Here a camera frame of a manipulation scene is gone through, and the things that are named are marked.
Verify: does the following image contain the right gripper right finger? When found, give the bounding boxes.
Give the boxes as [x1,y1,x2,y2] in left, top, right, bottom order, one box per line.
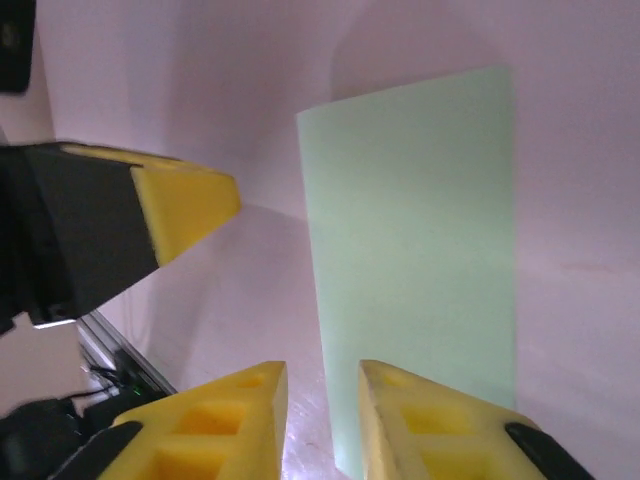
[358,359,597,480]

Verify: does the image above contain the light green paper sheet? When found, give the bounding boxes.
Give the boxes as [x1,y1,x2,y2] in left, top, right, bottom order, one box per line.
[296,66,517,480]

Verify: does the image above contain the aluminium mounting rail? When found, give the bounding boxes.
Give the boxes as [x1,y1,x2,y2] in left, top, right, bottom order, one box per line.
[77,309,177,401]

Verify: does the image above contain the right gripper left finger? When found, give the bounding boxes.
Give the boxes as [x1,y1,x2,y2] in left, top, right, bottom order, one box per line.
[49,359,289,480]

